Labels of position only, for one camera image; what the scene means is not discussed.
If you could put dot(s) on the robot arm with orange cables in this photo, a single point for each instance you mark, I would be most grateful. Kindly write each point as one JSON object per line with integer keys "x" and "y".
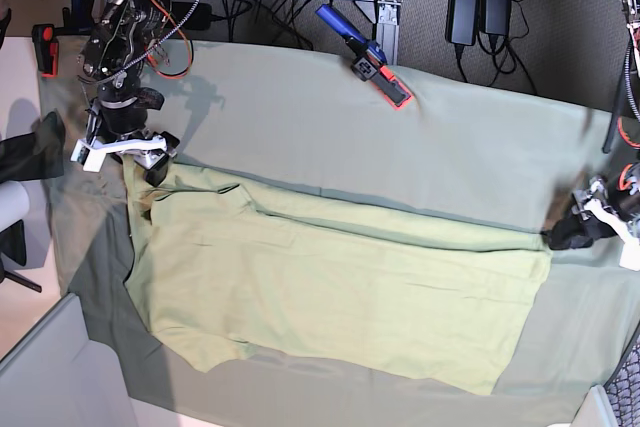
{"x": 128, "y": 35}

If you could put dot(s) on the black gripper body white bracket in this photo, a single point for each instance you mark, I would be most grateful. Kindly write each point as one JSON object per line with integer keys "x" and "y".
{"x": 119, "y": 128}

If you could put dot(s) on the light green T-shirt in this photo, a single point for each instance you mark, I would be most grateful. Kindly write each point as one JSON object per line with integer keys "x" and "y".
{"x": 224, "y": 265}

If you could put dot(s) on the blue orange clamp left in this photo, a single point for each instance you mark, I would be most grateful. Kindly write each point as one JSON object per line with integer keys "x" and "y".
{"x": 77, "y": 20}

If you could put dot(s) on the black power adapter right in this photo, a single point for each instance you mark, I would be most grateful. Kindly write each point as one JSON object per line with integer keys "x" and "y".
{"x": 461, "y": 22}

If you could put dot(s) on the blue orange clamp centre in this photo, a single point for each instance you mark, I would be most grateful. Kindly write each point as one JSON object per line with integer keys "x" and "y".
{"x": 370, "y": 63}

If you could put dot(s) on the aluminium frame post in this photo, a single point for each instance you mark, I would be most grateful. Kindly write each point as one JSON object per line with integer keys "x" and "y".
{"x": 387, "y": 27}

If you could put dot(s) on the white wrist camera side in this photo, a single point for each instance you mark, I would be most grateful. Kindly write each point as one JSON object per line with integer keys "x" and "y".
{"x": 630, "y": 256}
{"x": 89, "y": 158}

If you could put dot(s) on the grey box bottom left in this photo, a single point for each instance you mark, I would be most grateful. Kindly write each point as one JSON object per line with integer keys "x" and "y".
{"x": 57, "y": 376}

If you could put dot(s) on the blue orange clamp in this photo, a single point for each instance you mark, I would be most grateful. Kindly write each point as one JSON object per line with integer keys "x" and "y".
{"x": 77, "y": 20}
{"x": 370, "y": 63}

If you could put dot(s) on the white cylinder at left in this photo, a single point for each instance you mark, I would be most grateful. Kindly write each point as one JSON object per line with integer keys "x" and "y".
{"x": 14, "y": 204}

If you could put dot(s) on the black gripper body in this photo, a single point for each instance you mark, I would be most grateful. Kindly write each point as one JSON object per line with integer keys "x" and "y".
{"x": 606, "y": 209}

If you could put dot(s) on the dark green cloth at left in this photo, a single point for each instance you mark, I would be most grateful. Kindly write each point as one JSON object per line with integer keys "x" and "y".
{"x": 37, "y": 155}

